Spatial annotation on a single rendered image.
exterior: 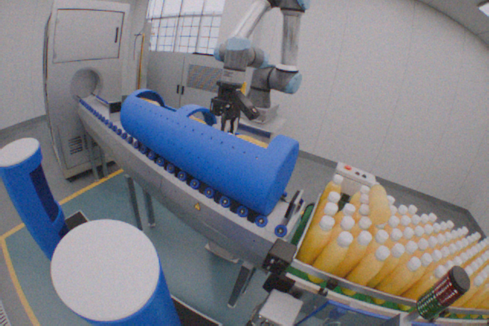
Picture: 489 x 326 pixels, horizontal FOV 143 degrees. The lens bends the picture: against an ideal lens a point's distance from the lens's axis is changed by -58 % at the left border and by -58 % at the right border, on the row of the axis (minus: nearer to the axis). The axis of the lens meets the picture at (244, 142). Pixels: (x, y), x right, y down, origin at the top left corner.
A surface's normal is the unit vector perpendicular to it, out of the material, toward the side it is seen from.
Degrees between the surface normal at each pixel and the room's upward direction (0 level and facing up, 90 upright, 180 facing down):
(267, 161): 47
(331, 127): 90
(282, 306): 0
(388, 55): 90
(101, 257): 0
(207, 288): 0
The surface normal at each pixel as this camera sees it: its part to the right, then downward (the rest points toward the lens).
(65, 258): 0.18, -0.90
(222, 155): -0.37, -0.18
